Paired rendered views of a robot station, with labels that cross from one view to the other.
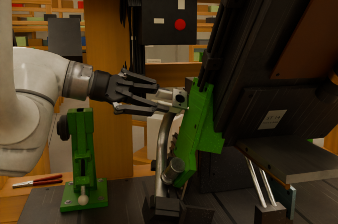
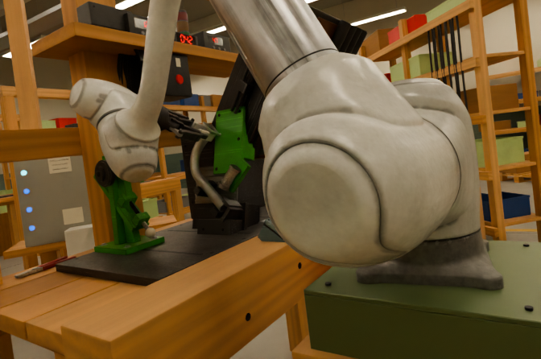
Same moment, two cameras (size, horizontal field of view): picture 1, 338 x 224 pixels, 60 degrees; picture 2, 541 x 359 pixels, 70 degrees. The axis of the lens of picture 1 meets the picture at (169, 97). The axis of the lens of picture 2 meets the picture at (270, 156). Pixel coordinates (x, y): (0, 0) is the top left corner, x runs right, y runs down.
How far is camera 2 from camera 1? 0.77 m
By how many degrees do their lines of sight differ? 43
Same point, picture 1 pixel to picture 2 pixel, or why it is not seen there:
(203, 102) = (241, 119)
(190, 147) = (240, 154)
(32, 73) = (124, 97)
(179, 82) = (163, 142)
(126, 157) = not seen: hidden behind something
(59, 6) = not seen: outside the picture
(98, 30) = not seen: hidden behind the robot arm
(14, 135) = (154, 133)
